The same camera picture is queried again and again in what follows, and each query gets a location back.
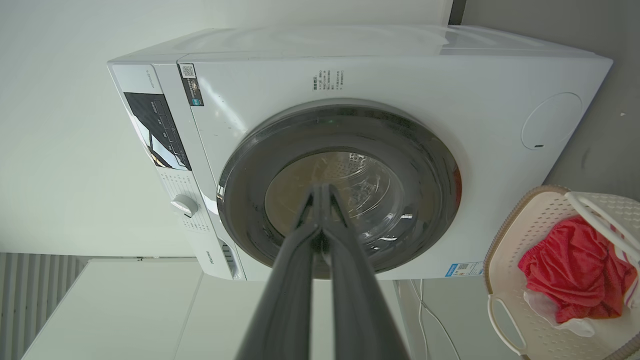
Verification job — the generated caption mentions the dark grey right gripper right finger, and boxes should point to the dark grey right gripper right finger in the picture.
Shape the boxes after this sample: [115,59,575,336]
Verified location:
[324,184,411,360]

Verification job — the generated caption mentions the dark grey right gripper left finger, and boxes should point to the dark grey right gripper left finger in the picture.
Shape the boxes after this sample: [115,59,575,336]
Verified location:
[235,184,324,360]

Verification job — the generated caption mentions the round black glass washer door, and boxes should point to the round black glass washer door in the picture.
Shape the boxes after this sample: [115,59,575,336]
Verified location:
[216,98,462,280]

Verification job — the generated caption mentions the white front-load washing machine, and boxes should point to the white front-load washing machine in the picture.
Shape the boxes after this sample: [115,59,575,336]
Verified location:
[106,25,614,282]

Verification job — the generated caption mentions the blue energy label sticker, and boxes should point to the blue energy label sticker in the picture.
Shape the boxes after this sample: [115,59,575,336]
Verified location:
[445,261,485,278]

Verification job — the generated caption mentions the steel washer drum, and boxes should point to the steel washer drum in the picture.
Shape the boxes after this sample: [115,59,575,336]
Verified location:
[264,151,407,251]

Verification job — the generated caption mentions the white washer control knob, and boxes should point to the white washer control knob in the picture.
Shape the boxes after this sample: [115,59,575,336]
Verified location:
[171,194,200,218]

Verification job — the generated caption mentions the white cabinet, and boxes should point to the white cabinet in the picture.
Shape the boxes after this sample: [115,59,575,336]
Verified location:
[22,257,406,360]

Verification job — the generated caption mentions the cream perforated laundry basket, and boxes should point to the cream perforated laundry basket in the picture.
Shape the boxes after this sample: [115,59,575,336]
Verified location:
[484,185,640,360]

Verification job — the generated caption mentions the black washer display panel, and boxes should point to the black washer display panel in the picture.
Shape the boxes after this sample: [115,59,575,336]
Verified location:
[123,91,192,172]

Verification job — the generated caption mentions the red and white garment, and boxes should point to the red and white garment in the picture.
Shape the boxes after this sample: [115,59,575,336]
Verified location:
[517,215,639,337]

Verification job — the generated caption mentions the grey QR code sticker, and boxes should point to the grey QR code sticker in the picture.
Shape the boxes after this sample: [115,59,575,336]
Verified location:
[178,63,205,107]

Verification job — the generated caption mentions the grey ribbed panel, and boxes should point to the grey ribbed panel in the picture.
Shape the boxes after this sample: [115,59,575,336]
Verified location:
[0,252,92,360]

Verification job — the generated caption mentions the round white filter cover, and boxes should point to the round white filter cover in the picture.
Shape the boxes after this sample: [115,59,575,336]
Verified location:
[521,92,584,151]

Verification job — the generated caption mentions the thin white power cable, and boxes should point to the thin white power cable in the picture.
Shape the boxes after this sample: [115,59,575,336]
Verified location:
[410,279,462,360]

